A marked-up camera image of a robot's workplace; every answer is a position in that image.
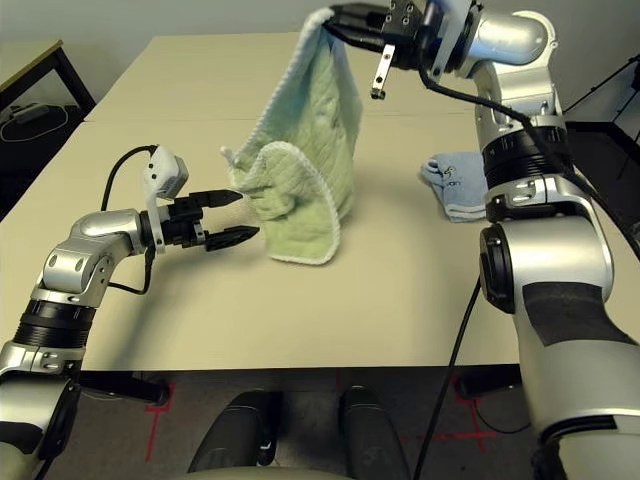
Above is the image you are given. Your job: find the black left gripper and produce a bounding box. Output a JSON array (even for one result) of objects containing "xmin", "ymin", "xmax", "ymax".
[{"xmin": 149, "ymin": 189, "xmax": 261, "ymax": 251}]

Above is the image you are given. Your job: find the grey robot leg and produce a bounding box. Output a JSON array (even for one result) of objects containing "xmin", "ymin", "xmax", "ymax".
[
  {"xmin": 339, "ymin": 384, "xmax": 411, "ymax": 480},
  {"xmin": 187, "ymin": 389, "xmax": 284, "ymax": 476}
]

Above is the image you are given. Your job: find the black table foot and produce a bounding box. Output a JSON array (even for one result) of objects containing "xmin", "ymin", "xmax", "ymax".
[
  {"xmin": 79, "ymin": 372, "xmax": 169, "ymax": 406},
  {"xmin": 457, "ymin": 372, "xmax": 524, "ymax": 401}
]

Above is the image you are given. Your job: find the green towel white trim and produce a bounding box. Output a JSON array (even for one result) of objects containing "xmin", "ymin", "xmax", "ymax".
[{"xmin": 219, "ymin": 7, "xmax": 364, "ymax": 266}]

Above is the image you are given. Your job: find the grey left robot leg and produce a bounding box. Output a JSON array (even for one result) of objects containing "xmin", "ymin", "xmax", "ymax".
[{"xmin": 187, "ymin": 389, "xmax": 284, "ymax": 476}]

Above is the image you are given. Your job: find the thin white cable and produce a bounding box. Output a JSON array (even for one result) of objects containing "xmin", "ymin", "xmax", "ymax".
[{"xmin": 0, "ymin": 104, "xmax": 71, "ymax": 141}]

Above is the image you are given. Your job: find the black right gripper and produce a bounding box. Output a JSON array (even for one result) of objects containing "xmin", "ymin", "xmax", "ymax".
[{"xmin": 329, "ymin": 0, "xmax": 436, "ymax": 100}]

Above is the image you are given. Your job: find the thin black floor cable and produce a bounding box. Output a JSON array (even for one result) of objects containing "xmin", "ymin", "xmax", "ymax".
[{"xmin": 474, "ymin": 394, "xmax": 531, "ymax": 436}]

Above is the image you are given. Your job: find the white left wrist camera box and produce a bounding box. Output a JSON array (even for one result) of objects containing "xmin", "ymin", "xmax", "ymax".
[{"xmin": 141, "ymin": 144, "xmax": 190, "ymax": 249}]

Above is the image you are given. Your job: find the wooden side desk black frame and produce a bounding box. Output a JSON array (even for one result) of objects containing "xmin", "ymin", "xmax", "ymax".
[{"xmin": 0, "ymin": 38, "xmax": 99, "ymax": 126}]

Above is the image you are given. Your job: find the black side table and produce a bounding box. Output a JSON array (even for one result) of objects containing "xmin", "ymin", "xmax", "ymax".
[{"xmin": 567, "ymin": 121, "xmax": 640, "ymax": 241}]

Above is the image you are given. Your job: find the grey right robot leg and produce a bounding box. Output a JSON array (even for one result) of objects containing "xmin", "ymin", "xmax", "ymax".
[{"xmin": 339, "ymin": 384, "xmax": 411, "ymax": 480}]

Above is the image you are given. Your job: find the folded blue towel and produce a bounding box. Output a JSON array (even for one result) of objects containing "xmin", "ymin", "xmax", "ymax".
[{"xmin": 418, "ymin": 152, "xmax": 489, "ymax": 224}]

